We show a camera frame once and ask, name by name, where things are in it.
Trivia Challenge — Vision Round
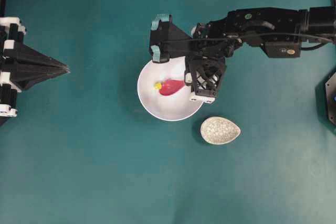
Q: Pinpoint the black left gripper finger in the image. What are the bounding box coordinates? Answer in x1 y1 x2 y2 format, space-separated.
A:
2 65 70 92
4 40 69 70

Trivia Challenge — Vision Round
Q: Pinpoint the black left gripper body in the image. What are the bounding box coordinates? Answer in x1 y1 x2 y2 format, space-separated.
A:
1 17 26 125

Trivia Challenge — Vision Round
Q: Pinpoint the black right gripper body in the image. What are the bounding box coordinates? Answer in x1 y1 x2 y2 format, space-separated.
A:
186 22 243 63

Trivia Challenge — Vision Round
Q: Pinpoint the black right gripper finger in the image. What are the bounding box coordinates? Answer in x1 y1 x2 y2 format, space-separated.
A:
149 14 193 63
184 57 226 103

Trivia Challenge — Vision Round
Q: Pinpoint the red spoon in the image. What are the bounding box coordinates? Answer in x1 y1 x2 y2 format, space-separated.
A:
159 79 185 96

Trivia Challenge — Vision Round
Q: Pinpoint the yellow hexagonal prism block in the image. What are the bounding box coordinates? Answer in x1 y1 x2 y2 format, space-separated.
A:
154 82 162 90

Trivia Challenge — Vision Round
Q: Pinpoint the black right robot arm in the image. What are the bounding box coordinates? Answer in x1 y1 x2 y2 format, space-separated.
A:
149 6 335 103

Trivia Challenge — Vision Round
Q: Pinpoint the white round bowl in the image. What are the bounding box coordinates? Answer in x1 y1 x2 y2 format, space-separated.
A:
137 57 203 121

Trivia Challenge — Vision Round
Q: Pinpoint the speckled teardrop dish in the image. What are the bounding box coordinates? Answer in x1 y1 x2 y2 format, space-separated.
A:
200 116 241 145

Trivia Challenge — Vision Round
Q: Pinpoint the black camera cable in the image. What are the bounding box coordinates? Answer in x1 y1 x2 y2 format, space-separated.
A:
162 32 336 51

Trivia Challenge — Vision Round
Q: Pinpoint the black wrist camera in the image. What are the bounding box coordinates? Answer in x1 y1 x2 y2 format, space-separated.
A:
264 41 301 58

